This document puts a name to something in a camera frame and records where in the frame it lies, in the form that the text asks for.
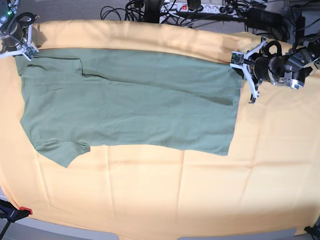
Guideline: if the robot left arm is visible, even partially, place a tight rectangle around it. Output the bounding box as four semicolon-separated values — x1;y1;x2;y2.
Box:
247;32;320;90

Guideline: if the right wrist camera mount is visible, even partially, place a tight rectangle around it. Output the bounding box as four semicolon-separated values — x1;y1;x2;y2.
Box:
0;12;39;61

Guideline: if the black centre stand post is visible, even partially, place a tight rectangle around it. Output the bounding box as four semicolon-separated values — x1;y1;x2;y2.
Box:
142;0;164;24

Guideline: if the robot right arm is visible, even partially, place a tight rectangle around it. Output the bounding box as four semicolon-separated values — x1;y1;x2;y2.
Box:
0;0;37;54

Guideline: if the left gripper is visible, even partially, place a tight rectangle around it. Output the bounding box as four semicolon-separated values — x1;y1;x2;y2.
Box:
248;50;272;84

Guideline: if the black clamp right corner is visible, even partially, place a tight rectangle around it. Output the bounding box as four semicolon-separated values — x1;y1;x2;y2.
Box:
304;224;320;240

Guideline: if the black cable bundle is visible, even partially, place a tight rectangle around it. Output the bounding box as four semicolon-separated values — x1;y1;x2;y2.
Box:
243;14;293;46

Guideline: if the blue red clamp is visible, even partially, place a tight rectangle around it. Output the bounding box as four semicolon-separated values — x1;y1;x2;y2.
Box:
0;200;33;223

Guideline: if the green T-shirt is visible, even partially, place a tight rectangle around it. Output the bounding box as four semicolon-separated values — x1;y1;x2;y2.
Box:
15;48;242;167

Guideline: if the black power adapter brick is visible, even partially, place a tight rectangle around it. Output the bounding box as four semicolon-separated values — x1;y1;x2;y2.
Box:
246;8;282;30

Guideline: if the white power strip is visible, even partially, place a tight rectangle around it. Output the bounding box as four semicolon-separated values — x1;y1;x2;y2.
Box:
160;2;238;17

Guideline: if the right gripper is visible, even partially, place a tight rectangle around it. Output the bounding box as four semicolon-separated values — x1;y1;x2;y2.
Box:
1;18;32;50

